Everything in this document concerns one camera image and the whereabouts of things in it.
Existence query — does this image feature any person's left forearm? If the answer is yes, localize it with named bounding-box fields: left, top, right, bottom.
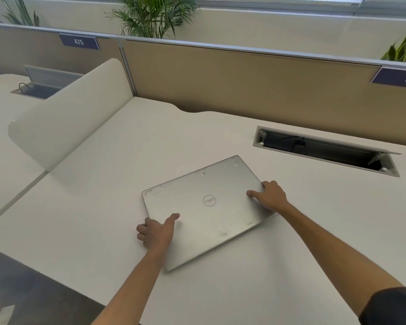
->
left=91, top=245, right=172, bottom=325

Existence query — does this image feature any open desk cable tray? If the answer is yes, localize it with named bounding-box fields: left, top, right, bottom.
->
left=10, top=65, right=84, bottom=100
left=253, top=125, right=402, bottom=177

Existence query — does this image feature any white curved desk divider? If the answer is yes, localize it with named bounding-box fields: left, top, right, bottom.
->
left=8, top=58, right=135, bottom=172

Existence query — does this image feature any green broad-leaf plant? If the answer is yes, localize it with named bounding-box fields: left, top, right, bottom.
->
left=381, top=17, right=406, bottom=63

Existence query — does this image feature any person's right forearm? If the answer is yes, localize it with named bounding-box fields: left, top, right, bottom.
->
left=274, top=204, right=404, bottom=318

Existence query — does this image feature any silver laptop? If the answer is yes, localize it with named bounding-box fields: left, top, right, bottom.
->
left=142, top=155, right=279, bottom=272

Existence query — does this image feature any person's right hand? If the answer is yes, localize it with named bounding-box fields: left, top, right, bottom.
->
left=246, top=181, right=289, bottom=212

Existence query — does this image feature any person's left hand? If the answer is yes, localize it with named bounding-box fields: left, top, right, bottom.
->
left=136, top=213, right=181, bottom=252

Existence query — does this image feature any beige cubicle partition panel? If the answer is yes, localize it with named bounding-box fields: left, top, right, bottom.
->
left=119, top=36, right=406, bottom=148
left=0, top=23, right=126, bottom=77

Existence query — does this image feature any black shirt sleeve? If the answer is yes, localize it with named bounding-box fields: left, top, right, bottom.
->
left=359, top=286, right=406, bottom=325

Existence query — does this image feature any green palm plant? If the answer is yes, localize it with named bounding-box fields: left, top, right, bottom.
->
left=0, top=0, right=40, bottom=27
left=104, top=0, right=200, bottom=39

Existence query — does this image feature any dark blue number label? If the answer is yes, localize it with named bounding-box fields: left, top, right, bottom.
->
left=370, top=66, right=406, bottom=89
left=59, top=34, right=100, bottom=50

